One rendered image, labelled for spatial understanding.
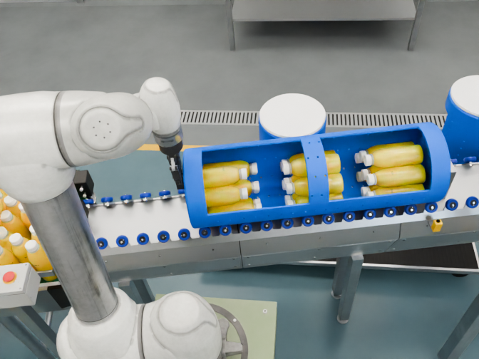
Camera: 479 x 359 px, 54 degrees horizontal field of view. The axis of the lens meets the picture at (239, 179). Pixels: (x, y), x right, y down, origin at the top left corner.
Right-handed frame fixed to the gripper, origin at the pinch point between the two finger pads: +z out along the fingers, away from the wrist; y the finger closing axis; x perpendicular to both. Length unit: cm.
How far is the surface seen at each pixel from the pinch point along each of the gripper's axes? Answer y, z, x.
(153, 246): 9.3, 23.4, -13.6
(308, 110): -42, 12, 52
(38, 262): 18, 13, -50
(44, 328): 28, 43, -57
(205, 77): -213, 116, 3
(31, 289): 29, 11, -50
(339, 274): -7, 90, 65
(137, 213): -6.5, 23.4, -20.2
